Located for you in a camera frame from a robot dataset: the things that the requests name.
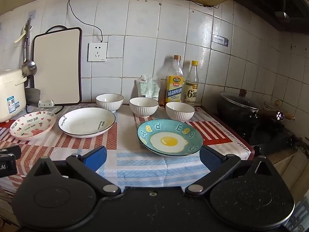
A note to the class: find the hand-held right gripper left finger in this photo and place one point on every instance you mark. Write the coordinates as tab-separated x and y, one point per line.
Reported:
96	156

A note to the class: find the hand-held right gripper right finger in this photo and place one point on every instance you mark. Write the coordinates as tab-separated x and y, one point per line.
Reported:
210	157

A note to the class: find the white ribbed bowl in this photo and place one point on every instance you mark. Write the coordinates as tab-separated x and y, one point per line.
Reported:
109	102
143	107
179	112

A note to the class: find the white plate with black rim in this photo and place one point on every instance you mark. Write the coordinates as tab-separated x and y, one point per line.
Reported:
85	122

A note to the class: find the striped checkered tablecloth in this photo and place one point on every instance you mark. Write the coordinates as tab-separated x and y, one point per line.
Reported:
135	159

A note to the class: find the pink strawberry print plate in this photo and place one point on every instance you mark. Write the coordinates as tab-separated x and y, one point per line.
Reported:
32	125

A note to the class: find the blue fried egg print plate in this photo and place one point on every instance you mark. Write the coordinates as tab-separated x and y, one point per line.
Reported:
169	137

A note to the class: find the black wok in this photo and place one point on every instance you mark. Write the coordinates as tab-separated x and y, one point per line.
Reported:
236	116

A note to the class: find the black gas stove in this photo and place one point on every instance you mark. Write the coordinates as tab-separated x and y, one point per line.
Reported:
268	135

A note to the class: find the glass wok lid wooden knob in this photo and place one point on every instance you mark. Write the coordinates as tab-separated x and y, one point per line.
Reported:
237	100

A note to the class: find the white rice cooker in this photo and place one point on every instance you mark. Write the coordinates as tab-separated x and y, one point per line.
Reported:
12	94

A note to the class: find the white label vinegar bottle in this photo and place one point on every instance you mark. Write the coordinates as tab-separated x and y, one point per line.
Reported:
191	89

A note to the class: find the white cutting board holder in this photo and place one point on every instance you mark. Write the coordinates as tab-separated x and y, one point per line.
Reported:
46	103

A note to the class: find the yellow label cooking wine bottle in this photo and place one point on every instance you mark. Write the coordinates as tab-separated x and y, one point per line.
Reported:
174	87

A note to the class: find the white seasoning packet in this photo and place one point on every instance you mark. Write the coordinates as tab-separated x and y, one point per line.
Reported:
142	87
153	88

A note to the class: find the white cutting board brown rim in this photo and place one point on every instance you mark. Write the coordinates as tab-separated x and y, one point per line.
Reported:
56	65

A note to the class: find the metal ladle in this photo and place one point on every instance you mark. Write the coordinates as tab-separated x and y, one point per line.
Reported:
29	66

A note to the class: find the cream hanging kitchen tool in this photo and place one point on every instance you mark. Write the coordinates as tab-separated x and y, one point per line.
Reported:
19	37

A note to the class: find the black range hood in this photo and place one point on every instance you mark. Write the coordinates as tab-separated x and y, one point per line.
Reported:
275	2

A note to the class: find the white wall socket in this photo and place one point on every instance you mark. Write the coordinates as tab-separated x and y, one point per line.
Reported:
97	52

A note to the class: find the grey wall sticker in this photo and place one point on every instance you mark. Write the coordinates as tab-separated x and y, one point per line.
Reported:
220	41

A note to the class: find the wall hook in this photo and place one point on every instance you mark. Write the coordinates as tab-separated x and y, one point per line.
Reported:
31	15

